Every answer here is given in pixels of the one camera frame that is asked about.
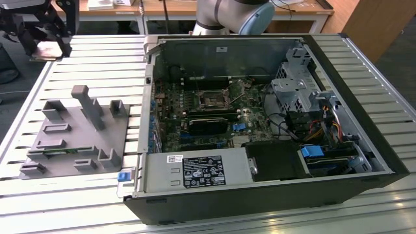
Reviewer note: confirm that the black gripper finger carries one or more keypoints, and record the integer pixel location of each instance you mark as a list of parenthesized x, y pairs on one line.
[(60, 34), (27, 39)]

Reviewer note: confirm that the silver square CPU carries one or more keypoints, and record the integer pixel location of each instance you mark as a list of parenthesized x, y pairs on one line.
[(47, 51)]

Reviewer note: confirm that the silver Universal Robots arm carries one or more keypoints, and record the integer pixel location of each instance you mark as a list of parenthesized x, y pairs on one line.
[(224, 17)]

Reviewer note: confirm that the CPU socket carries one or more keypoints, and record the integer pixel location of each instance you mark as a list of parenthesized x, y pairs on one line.
[(212, 101)]

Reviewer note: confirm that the black RAM slot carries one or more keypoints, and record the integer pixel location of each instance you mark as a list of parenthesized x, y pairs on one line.
[(211, 112), (212, 117)]

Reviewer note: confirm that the white box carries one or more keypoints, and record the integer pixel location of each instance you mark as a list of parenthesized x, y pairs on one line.
[(99, 5)]

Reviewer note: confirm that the grey plastic parts rack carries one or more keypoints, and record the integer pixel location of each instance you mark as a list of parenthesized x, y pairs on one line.
[(81, 136)]

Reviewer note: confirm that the green RAM stick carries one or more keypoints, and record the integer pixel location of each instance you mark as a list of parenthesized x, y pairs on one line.
[(69, 151)]

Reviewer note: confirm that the small white case sticker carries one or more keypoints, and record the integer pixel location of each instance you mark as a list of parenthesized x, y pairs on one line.
[(221, 49)]

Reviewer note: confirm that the black graphics card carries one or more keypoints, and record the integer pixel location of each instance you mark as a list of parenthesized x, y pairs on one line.
[(208, 126)]

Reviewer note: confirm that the blue case latch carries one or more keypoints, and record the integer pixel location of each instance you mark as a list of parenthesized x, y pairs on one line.
[(124, 177)]

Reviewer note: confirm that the white barcode sticker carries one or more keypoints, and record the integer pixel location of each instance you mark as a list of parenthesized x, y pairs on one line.
[(175, 158)]

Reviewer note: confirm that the silver power supply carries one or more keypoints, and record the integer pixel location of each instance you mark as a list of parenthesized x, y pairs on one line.
[(163, 170)]

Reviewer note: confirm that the blue motherboard connector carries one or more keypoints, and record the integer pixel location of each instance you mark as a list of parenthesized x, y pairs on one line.
[(237, 127)]

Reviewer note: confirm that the wooden desk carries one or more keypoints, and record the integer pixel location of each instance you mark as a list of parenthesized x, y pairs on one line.
[(292, 11)]

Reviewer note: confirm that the green motherboard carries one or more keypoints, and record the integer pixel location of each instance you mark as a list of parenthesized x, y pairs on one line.
[(256, 122)]

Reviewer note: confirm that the small silver heatsink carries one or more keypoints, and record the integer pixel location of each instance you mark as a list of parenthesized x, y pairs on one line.
[(241, 141)]

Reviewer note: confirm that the black power supply label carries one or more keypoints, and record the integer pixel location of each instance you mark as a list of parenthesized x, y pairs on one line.
[(204, 171)]

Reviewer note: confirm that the silver metal drive cage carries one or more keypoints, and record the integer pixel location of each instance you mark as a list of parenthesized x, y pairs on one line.
[(289, 87)]

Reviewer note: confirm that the black open PC case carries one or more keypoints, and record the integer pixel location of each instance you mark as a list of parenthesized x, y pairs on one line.
[(227, 207)]

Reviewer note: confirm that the hard disk in blue carrier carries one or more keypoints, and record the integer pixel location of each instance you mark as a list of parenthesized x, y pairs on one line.
[(312, 151)]

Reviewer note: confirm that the wooden cabinet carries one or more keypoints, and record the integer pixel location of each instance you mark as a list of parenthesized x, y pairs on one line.
[(373, 24)]

